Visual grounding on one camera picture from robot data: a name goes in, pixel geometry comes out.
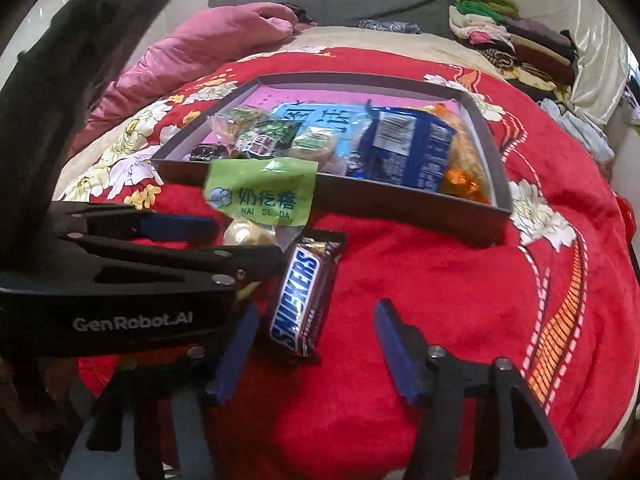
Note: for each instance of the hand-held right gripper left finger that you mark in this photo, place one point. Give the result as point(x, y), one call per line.
point(235, 355)

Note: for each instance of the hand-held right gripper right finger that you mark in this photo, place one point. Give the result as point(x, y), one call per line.
point(397, 355)

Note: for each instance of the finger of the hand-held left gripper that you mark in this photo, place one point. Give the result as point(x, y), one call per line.
point(200, 260)
point(180, 228)

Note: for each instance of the clear packet dark brown snack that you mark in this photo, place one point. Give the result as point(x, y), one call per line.
point(206, 152)

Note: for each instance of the brown chocolate bar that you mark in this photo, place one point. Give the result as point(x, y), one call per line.
point(300, 300)

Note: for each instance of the light green candy packet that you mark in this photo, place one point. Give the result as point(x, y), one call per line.
point(260, 190)

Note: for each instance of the clear pastry packet green label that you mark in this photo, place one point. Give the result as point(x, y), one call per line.
point(235, 125)

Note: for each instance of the dark green snack packet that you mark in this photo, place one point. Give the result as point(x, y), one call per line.
point(267, 137)

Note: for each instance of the dark grey shallow box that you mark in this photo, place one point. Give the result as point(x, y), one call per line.
point(400, 210)

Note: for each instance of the round pastry packet green label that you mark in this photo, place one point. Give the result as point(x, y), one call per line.
point(312, 145)

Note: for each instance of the blue snack packet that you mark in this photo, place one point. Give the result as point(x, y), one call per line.
point(405, 155)

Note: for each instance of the orange cracker packet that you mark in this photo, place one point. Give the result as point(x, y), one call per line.
point(462, 165)

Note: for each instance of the red floral blanket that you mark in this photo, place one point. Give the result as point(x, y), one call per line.
point(450, 285)

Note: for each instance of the pink quilt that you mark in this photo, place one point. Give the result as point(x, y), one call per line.
point(200, 45)

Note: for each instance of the red plastic bag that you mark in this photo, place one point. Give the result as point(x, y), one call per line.
point(627, 215)

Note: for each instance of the grey headboard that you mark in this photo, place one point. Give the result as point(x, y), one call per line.
point(340, 0)

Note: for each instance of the grey-blue cloth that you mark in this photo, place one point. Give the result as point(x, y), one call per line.
point(575, 127)

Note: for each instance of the dark patterned pillow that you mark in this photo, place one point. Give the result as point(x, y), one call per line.
point(390, 26)

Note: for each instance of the pile of folded clothes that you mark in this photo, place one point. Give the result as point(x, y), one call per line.
point(515, 45)

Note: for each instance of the cream curtain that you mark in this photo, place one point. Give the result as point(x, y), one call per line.
point(600, 60)

